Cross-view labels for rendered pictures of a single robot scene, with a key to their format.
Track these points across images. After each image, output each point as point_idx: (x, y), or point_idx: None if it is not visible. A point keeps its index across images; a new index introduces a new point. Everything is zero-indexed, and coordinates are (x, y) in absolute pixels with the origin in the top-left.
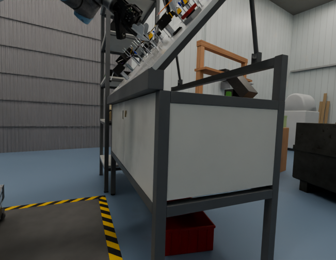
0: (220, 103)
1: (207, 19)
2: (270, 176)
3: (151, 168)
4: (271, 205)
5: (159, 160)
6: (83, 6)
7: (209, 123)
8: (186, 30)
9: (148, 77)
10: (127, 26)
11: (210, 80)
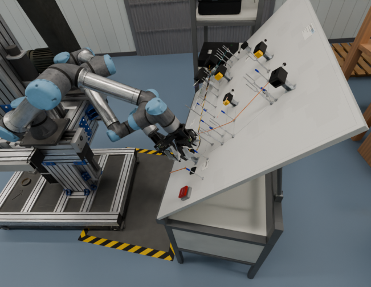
0: (206, 234)
1: None
2: (253, 261)
3: None
4: (253, 267)
5: (170, 239)
6: (132, 132)
7: (199, 237)
8: (174, 211)
9: (156, 221)
10: (160, 151)
11: None
